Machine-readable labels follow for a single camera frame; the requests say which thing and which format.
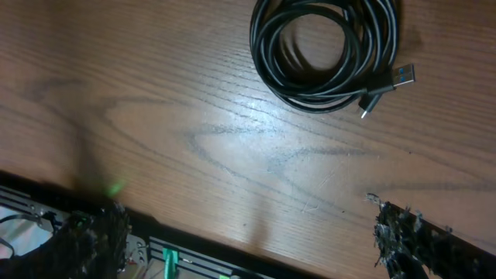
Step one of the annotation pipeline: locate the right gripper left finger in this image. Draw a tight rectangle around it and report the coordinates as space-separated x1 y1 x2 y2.
1 203 130 279

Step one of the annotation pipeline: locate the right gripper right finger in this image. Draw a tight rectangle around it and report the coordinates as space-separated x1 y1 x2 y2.
366 193 495 279

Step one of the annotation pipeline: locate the thick black cable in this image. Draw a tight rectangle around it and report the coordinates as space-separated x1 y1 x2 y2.
249 0 417 119

